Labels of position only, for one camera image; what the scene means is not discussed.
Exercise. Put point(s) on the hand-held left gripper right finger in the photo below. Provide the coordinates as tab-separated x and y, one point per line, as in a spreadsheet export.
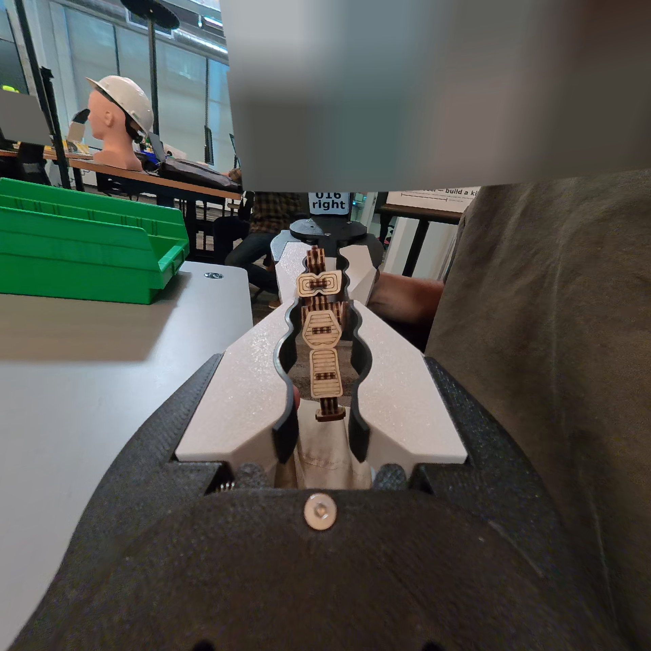
412	402

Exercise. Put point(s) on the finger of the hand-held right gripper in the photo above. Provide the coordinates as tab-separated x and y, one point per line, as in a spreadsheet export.
289	269
362	274

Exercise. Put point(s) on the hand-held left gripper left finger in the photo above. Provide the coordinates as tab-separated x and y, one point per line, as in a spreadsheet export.
239	402

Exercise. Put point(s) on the wooden model assembly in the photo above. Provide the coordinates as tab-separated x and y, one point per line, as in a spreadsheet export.
323	330

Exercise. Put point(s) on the person's right forearm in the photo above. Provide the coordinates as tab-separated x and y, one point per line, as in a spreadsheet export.
412	297

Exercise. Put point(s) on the grey desk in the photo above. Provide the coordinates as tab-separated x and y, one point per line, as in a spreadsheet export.
76	407

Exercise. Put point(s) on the framed marker sign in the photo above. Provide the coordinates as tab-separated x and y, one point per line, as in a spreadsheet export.
432	196

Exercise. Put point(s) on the black bag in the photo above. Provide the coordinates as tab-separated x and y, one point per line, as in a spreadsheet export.
198	175

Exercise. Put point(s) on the wooden-topped background table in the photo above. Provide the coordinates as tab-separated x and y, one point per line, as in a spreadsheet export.
152	181

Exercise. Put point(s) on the green plastic bin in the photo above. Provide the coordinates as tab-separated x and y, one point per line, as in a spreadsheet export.
76	244

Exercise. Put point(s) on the mannequin head with hard hat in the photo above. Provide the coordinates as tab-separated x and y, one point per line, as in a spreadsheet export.
127	96

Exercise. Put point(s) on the black disc on pole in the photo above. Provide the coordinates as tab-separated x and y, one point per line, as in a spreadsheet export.
150	12

